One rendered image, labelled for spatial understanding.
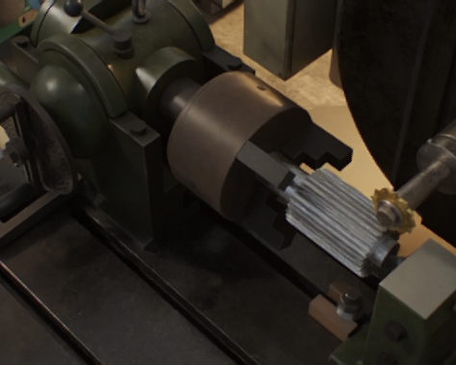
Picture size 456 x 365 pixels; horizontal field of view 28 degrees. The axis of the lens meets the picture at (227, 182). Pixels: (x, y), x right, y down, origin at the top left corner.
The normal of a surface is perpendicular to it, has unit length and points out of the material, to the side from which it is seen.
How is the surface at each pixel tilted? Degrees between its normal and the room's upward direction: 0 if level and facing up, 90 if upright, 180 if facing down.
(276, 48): 90
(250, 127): 17
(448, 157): 90
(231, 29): 0
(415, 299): 0
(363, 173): 0
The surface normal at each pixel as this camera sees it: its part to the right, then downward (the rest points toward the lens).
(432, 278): 0.00, -0.65
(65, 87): -0.12, -0.32
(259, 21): -0.71, 0.53
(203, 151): -0.58, 0.05
